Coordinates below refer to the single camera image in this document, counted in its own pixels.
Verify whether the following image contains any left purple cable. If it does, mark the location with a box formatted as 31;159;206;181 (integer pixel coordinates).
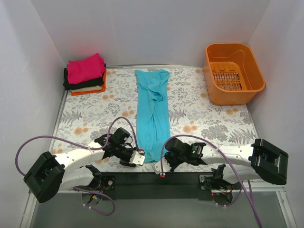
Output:
15;116;144;216

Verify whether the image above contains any black folded t shirt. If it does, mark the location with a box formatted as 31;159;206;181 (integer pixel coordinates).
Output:
63;68;106;91

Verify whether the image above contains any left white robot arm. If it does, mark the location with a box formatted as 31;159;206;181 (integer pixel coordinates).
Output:
24;128;145;203

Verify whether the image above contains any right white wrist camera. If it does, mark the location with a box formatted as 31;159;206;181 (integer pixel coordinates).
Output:
152;158;171;178

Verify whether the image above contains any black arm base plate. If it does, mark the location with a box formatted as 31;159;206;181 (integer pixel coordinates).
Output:
73;172;244;201

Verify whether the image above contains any teal t shirt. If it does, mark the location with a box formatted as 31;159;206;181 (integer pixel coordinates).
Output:
135;70;170;163

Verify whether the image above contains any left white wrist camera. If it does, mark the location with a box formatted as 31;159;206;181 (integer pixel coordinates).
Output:
129;150;145;166

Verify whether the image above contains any orange plastic basket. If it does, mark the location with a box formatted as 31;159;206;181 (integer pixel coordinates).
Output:
203;43;266;106

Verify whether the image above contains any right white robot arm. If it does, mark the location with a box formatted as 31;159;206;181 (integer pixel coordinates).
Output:
153;138;288;189

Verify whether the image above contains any aluminium frame rail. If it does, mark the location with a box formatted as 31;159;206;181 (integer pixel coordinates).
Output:
28;173;285;194

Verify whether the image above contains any orange folded t shirt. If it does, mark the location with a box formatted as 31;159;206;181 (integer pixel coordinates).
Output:
71;70;107;96

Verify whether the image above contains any pink folded t shirt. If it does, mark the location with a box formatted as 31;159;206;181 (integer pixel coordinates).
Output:
67;53;106;85

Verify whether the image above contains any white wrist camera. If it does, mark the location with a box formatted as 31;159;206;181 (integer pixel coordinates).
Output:
152;158;171;178
129;150;145;166

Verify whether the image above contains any beige folded t shirt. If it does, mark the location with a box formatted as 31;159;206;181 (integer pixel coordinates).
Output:
71;85;106;93

